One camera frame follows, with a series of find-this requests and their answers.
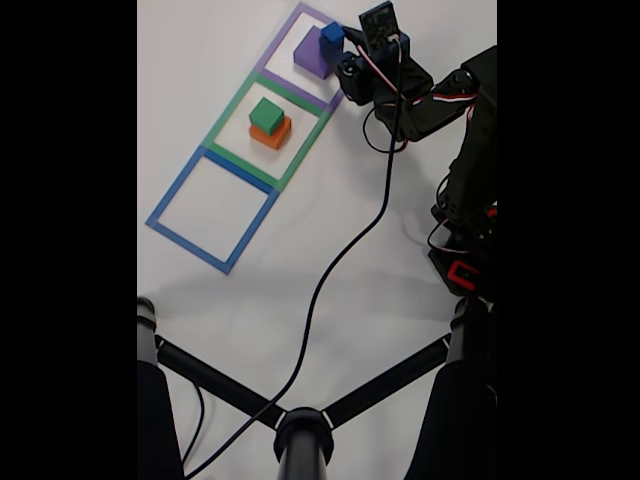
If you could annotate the small blue cube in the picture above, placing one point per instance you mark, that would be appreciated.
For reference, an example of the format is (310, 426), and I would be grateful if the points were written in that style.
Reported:
(332, 35)

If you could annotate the purple block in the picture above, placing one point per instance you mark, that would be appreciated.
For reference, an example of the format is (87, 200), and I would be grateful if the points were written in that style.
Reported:
(307, 52)

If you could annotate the green cube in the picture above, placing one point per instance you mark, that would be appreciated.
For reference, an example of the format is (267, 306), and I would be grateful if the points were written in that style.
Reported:
(266, 116)

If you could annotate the orange cube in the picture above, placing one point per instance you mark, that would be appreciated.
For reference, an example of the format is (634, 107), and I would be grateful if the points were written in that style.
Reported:
(275, 140)

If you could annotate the camera board with blue mount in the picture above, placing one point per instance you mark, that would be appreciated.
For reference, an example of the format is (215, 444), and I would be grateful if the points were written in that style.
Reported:
(382, 25)

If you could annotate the purple square frame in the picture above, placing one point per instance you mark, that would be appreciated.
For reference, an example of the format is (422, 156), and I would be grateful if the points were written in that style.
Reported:
(283, 35)

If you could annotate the green square frame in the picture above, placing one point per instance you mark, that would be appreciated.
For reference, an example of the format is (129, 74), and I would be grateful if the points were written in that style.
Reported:
(226, 117)

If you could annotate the blue square frame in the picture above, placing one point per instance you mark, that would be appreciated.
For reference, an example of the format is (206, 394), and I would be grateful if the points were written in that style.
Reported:
(240, 172)

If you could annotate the black camera tripod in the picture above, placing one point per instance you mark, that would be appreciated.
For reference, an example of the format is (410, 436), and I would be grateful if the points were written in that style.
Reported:
(302, 440)

